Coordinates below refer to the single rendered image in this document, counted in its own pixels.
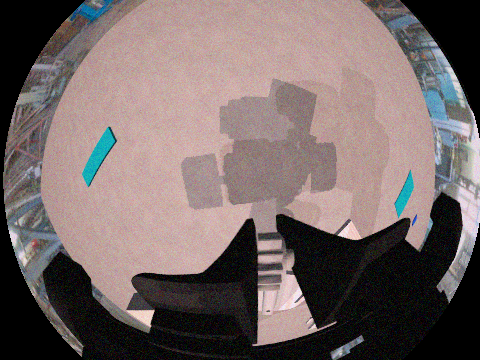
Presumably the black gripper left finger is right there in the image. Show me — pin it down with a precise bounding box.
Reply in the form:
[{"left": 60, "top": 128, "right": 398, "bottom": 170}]
[{"left": 131, "top": 219, "right": 259, "bottom": 344}]

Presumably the teal rectangular block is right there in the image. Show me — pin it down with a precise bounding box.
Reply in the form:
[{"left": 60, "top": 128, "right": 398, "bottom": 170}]
[{"left": 81, "top": 127, "right": 117, "bottom": 187}]

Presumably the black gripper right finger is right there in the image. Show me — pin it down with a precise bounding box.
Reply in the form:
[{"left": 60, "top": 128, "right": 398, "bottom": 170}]
[{"left": 276, "top": 213, "right": 411, "bottom": 329}]

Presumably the teal flat plate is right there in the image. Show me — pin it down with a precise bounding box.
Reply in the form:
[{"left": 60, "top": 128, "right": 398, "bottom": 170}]
[{"left": 395, "top": 169, "right": 415, "bottom": 217}]

